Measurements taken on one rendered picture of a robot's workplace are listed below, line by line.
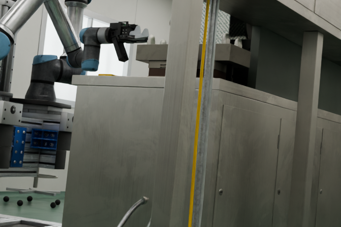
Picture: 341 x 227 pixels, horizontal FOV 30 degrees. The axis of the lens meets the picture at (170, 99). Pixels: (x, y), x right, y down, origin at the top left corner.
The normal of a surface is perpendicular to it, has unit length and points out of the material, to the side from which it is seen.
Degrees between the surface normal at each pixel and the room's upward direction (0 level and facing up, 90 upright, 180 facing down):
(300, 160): 90
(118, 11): 90
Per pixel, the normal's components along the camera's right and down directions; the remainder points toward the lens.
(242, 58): 0.84, 0.04
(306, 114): -0.54, -0.12
